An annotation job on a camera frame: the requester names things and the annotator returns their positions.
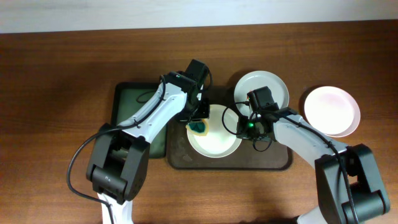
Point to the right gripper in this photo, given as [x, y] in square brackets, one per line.
[242, 132]

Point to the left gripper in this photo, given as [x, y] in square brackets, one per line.
[186, 117]

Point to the green and yellow sponge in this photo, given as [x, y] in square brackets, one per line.
[198, 128]

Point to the white plate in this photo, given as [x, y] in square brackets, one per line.
[218, 142]
[332, 111]
[257, 79]

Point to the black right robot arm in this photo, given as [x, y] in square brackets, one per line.
[349, 185]

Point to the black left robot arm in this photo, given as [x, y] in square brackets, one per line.
[118, 164]

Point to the large brown tray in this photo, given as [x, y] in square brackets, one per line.
[181, 155]

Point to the small black water tray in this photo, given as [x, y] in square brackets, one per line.
[125, 105]

